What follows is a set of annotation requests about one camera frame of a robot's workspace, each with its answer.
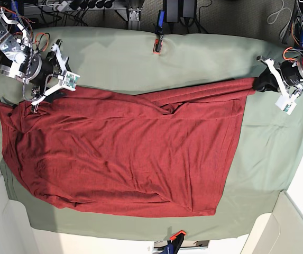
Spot white bin right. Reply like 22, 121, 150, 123
241, 191, 303, 254

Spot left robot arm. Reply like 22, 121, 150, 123
253, 1, 303, 115

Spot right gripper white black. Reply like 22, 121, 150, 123
29, 39, 80, 113

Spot green table cloth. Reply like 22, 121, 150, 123
0, 27, 303, 240

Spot orange black clamp near edge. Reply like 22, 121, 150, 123
161, 230, 187, 254

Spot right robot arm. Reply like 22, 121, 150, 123
0, 6, 80, 113

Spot white bin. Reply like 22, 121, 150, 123
0, 174, 39, 253
241, 191, 303, 254

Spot aluminium frame bracket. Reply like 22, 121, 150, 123
115, 0, 145, 31

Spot red long-sleeve T-shirt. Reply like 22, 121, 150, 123
0, 78, 254, 217

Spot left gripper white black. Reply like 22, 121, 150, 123
252, 56, 303, 114

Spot black power adapter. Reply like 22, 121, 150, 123
163, 0, 197, 23

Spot white bin left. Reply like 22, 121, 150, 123
0, 174, 39, 253

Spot blue handled clamp top centre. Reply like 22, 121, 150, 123
153, 10, 165, 54

